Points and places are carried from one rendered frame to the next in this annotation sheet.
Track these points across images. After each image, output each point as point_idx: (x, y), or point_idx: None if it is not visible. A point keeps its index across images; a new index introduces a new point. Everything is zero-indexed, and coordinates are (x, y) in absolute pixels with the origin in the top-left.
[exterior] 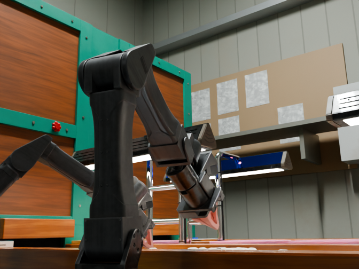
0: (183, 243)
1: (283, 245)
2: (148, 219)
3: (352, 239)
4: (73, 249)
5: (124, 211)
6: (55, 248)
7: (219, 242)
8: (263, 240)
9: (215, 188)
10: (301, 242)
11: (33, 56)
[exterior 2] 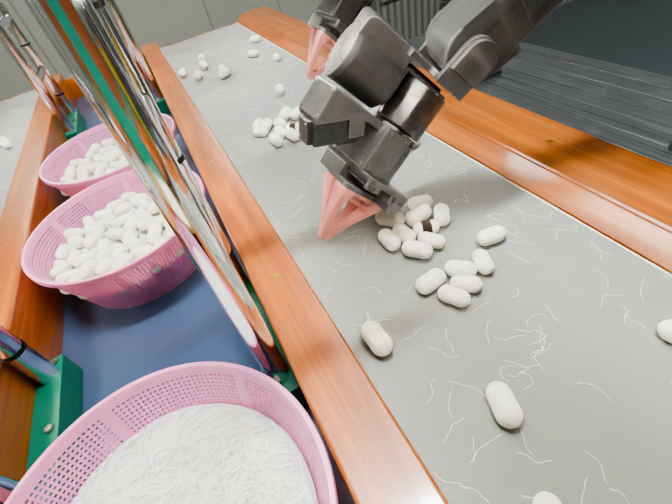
0: (240, 233)
1: (208, 125)
2: (334, 146)
3: (42, 166)
4: (507, 104)
5: None
6: (557, 144)
7: (203, 193)
8: (27, 259)
9: (317, 12)
10: (172, 132)
11: None
